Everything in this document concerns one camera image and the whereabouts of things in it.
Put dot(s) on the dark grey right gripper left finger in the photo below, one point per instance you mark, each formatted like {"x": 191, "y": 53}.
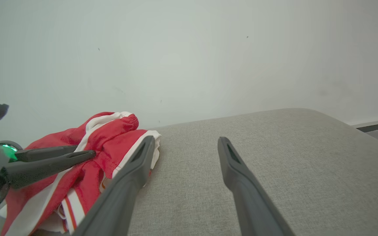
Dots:
{"x": 120, "y": 196}

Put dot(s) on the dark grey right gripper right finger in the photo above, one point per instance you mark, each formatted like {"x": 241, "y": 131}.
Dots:
{"x": 251, "y": 203}

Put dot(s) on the red Bulls jersey white sleeves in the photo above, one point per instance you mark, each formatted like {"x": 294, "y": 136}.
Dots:
{"x": 74, "y": 209}

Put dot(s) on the red Bulls shorts white hems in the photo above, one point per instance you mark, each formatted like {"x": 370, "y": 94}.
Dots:
{"x": 116, "y": 134}

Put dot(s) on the dark baseboard strip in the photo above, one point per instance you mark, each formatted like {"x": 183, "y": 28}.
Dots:
{"x": 377, "y": 126}

